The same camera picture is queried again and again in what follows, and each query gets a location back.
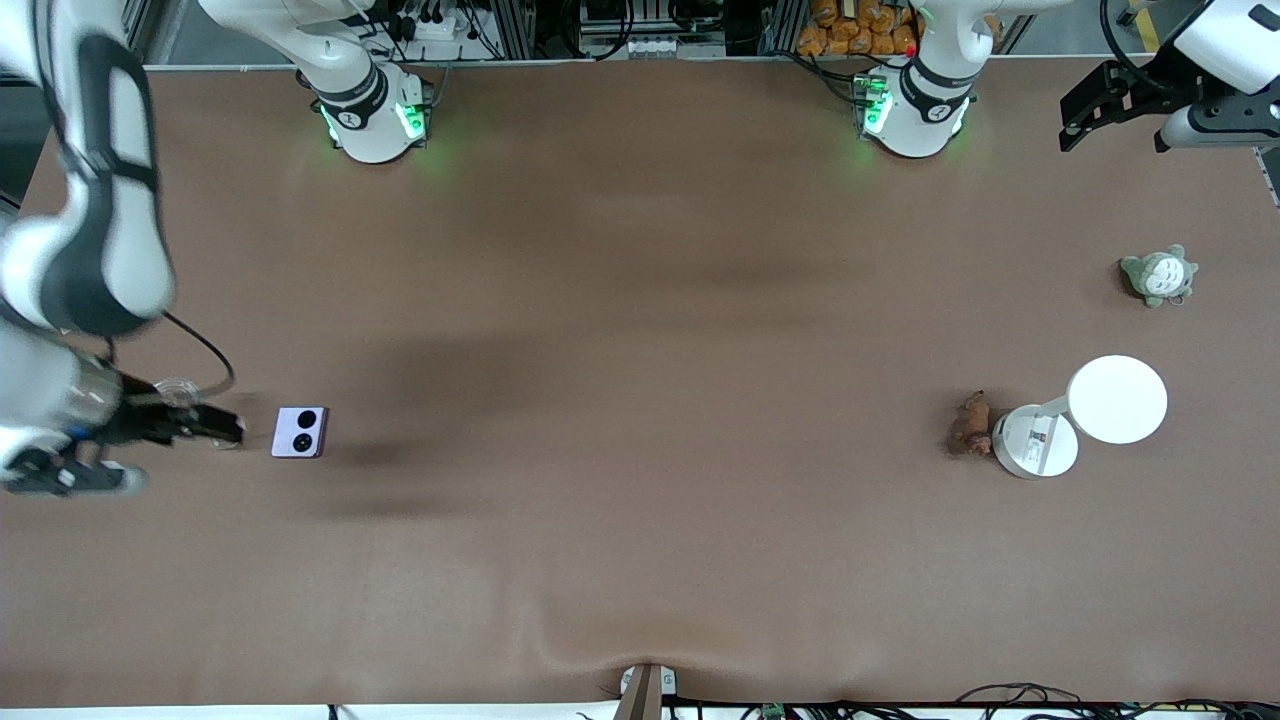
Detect grey green plush creature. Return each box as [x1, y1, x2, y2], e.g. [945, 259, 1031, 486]
[1119, 244, 1199, 309]

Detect lilac flip phone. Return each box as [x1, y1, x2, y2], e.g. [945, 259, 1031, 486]
[270, 405, 330, 460]

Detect pile of orange plush toys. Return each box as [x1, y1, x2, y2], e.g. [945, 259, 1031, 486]
[796, 0, 921, 58]

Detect front camera stand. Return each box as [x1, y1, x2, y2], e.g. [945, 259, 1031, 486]
[612, 662, 678, 720]

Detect white round desk lamp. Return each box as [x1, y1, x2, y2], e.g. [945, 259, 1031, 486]
[991, 354, 1169, 480]

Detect clear plastic cup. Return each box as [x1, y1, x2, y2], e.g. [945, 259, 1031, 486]
[152, 376, 248, 453]

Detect large table cover sheet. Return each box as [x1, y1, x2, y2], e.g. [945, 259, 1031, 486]
[0, 60, 1280, 707]

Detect small lion statue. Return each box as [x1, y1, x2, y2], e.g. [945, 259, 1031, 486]
[946, 389, 996, 459]

